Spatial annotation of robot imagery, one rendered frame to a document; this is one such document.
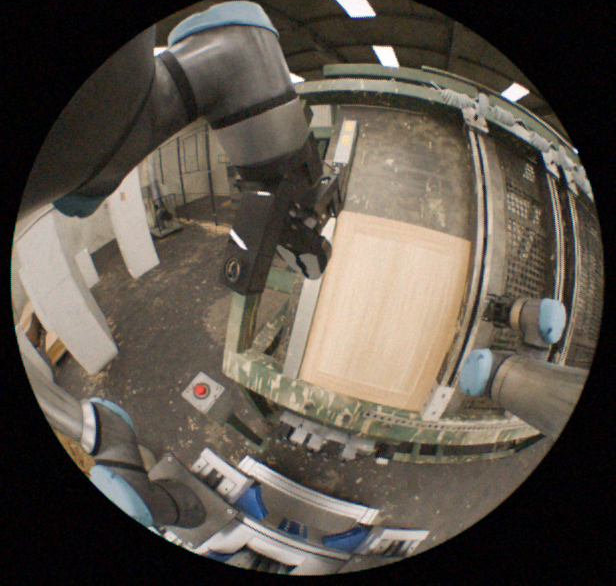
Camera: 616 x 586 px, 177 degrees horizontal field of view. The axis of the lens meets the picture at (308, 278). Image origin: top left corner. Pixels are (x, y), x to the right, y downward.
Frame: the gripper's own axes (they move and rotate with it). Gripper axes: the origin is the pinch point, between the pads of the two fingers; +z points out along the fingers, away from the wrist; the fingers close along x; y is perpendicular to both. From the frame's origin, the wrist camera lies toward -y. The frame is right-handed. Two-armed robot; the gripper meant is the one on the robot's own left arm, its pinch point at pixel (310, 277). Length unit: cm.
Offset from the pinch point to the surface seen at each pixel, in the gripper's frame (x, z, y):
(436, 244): -20.8, 21.0, 32.4
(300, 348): 8.5, 35.9, -8.3
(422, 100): -11, -11, 80
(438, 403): -39, 37, -9
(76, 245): 791, 12, -153
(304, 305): 11.6, 29.6, 3.5
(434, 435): -47, 46, -20
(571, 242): -94, 12, 60
